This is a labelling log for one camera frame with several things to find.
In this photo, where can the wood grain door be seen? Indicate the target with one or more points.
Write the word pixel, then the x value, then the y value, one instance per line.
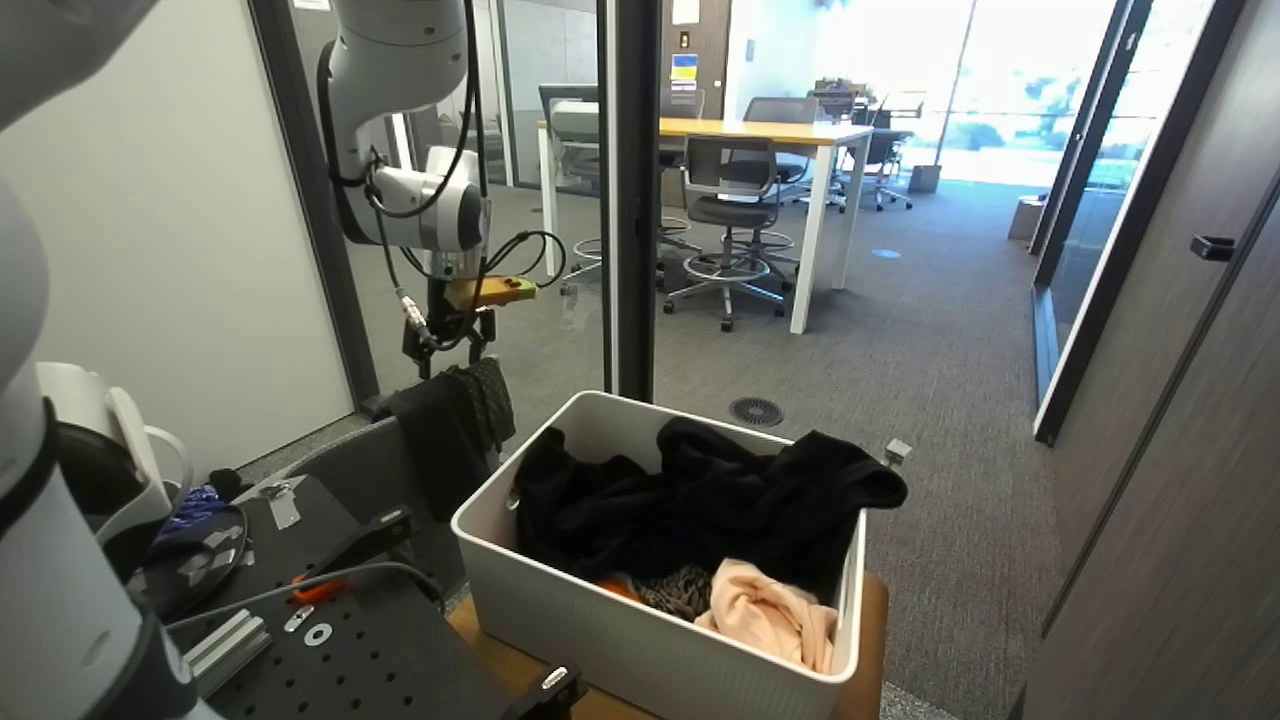
pixel 1172 374

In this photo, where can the short aluminium rail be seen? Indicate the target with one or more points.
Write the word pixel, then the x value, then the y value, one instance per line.
pixel 224 643

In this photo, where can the cardboard box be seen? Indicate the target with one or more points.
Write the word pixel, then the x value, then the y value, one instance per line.
pixel 1026 218

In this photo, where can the small grey doorstop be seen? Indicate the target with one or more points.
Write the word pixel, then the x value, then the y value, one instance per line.
pixel 896 449

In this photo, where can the black perforated table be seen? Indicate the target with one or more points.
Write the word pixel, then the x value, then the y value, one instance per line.
pixel 384 664

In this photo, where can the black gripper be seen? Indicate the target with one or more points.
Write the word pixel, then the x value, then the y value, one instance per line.
pixel 463 321

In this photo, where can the large black garment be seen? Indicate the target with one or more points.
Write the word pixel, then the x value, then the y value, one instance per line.
pixel 707 515

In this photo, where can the grey patterned garment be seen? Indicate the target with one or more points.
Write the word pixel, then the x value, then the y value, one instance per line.
pixel 675 586

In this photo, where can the dark grey wall frame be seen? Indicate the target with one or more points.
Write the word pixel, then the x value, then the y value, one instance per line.
pixel 312 203

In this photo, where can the orange garment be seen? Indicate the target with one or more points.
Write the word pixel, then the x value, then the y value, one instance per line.
pixel 616 586

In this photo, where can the small white tag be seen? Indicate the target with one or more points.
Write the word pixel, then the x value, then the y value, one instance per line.
pixel 283 505

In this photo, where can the blue yellow door sign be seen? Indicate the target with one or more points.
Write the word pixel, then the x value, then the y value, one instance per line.
pixel 685 71

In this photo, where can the wooden office desk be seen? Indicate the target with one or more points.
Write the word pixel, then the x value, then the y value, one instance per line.
pixel 761 132

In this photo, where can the black glass wall pillar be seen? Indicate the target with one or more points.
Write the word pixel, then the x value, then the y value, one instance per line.
pixel 631 203

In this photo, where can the white plastic basket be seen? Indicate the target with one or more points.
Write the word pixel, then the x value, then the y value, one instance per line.
pixel 601 626

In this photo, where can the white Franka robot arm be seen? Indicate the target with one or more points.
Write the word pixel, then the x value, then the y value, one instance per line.
pixel 400 54

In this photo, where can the small black cloth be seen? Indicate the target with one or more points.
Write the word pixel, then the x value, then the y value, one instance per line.
pixel 441 441

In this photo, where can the black door frame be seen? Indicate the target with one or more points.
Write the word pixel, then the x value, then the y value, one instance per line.
pixel 1134 174

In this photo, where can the yellow wrist camera mount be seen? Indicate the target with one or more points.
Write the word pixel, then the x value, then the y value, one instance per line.
pixel 498 288

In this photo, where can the dark blue patterned cloth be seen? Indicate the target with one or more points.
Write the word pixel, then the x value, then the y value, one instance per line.
pixel 200 515

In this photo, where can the pale pink garment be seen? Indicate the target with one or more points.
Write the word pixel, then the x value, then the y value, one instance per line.
pixel 774 619

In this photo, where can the black table clamp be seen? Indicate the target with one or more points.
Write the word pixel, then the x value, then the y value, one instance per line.
pixel 547 693

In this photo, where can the small white washer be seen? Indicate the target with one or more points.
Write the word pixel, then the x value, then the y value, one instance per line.
pixel 318 634

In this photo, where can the round black floor outlet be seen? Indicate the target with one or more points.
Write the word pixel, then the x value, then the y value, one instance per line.
pixel 758 411

